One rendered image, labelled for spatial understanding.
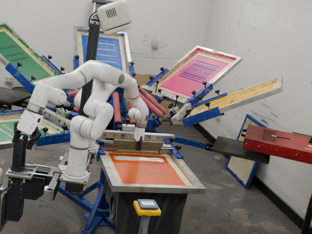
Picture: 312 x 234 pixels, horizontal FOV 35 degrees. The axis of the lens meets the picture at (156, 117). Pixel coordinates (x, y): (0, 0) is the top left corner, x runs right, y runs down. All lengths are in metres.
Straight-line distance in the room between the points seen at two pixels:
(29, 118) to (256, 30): 4.51
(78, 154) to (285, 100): 3.44
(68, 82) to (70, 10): 5.01
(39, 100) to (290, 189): 3.66
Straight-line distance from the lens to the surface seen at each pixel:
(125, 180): 3.04
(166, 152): 3.51
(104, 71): 2.34
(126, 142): 3.42
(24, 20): 7.31
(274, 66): 5.82
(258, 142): 3.82
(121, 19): 2.47
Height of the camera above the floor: 2.16
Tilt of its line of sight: 15 degrees down
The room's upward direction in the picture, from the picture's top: 9 degrees clockwise
